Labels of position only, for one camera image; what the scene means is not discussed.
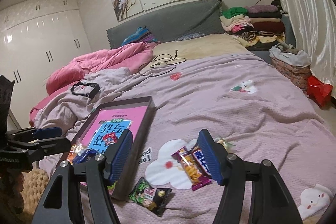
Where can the green yellow snack bag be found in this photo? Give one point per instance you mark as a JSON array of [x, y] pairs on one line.
[[227, 145]]

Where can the white satin curtain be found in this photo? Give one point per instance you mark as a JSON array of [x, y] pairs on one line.
[[313, 23]]

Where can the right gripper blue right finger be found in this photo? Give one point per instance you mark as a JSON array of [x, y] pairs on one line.
[[271, 201]]

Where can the purple orange snack packet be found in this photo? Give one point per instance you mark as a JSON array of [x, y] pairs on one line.
[[195, 174]]

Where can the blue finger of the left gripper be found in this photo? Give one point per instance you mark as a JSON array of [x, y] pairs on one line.
[[50, 147], [34, 133]]

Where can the grey headboard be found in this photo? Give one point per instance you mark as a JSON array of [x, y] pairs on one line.
[[170, 23]]

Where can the blue striped pillow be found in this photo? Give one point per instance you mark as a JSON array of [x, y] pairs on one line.
[[142, 34]]

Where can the red lollipop snack packet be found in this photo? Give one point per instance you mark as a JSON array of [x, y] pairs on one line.
[[110, 138]]

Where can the basket with grey cloth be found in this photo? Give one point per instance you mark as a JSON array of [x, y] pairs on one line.
[[294, 64]]

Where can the black plastic frame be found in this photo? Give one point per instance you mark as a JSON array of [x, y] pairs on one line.
[[87, 90]]

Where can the brown chocolate bar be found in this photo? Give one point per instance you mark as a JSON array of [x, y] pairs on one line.
[[200, 160]]

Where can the beige bed sheet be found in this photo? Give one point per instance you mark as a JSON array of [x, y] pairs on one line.
[[206, 46]]

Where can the person's left hand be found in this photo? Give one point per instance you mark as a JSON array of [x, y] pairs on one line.
[[11, 190]]

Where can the green black snack packet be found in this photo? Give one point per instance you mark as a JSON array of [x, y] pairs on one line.
[[154, 199]]

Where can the pile of folded clothes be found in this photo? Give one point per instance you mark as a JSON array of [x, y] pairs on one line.
[[257, 27]]

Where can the blue biscuit packet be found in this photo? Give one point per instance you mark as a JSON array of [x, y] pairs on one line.
[[84, 155]]

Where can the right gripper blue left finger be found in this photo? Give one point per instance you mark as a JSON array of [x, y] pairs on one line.
[[61, 200]]

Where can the red plastic bag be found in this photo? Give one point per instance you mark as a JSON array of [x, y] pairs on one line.
[[319, 91]]

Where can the lilac bed cover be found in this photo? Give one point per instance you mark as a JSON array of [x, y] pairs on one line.
[[237, 97]]

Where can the white wardrobe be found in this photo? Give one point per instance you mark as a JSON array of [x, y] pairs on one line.
[[37, 38]]

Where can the pink quilt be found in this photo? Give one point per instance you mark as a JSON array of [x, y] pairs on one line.
[[131, 56]]

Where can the dark cardboard box tray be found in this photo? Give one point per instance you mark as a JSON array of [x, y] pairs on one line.
[[115, 139]]

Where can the beige knitted rug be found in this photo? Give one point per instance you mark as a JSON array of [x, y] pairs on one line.
[[33, 188]]

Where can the pink children's book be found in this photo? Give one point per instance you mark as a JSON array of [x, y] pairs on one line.
[[115, 132]]

